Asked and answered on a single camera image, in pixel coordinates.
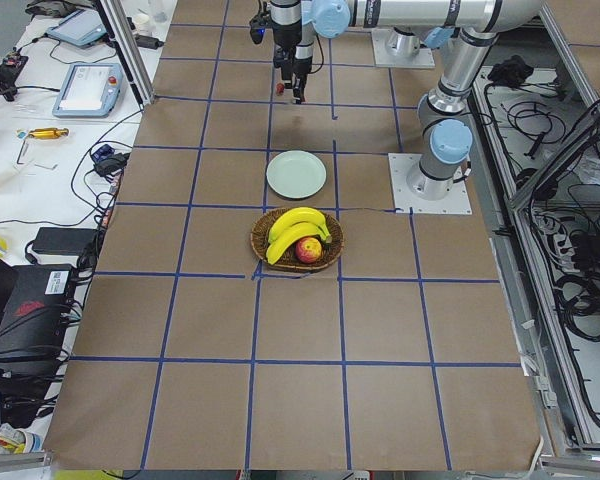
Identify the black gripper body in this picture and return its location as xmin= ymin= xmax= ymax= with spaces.
xmin=273 ymin=45 xmax=311 ymax=91

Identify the pale green plate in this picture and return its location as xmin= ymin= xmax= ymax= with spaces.
xmin=266 ymin=150 xmax=327 ymax=199

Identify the yellow banana bunch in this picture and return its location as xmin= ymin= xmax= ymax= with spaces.
xmin=266 ymin=207 xmax=332 ymax=265

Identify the woven wicker basket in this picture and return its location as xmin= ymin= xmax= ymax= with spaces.
xmin=250 ymin=207 xmax=344 ymax=273

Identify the white paper cup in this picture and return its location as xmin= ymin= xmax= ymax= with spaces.
xmin=132 ymin=12 xmax=153 ymax=36

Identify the red yellow apple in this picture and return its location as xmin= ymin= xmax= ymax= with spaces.
xmin=295 ymin=237 xmax=323 ymax=264

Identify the near blue teach pendant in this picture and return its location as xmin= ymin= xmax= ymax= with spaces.
xmin=52 ymin=63 xmax=123 ymax=118

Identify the blue teach pendant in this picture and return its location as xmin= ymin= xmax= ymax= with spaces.
xmin=52 ymin=63 xmax=123 ymax=118
xmin=46 ymin=9 xmax=106 ymax=48

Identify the far blue teach pendant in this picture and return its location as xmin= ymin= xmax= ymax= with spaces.
xmin=46 ymin=9 xmax=106 ymax=48

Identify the black power adapter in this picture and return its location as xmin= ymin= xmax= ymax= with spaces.
xmin=31 ymin=227 xmax=96 ymax=256

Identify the black computer case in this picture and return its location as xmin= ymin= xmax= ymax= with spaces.
xmin=0 ymin=264 xmax=76 ymax=364

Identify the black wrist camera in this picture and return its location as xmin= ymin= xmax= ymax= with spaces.
xmin=249 ymin=14 xmax=268 ymax=45

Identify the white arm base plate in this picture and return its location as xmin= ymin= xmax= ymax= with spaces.
xmin=388 ymin=153 xmax=472 ymax=215
xmin=371 ymin=27 xmax=435 ymax=69

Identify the aluminium frame post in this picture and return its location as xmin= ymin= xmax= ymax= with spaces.
xmin=94 ymin=0 xmax=154 ymax=107

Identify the yellow handled screwdriver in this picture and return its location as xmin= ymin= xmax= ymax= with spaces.
xmin=27 ymin=127 xmax=69 ymax=140

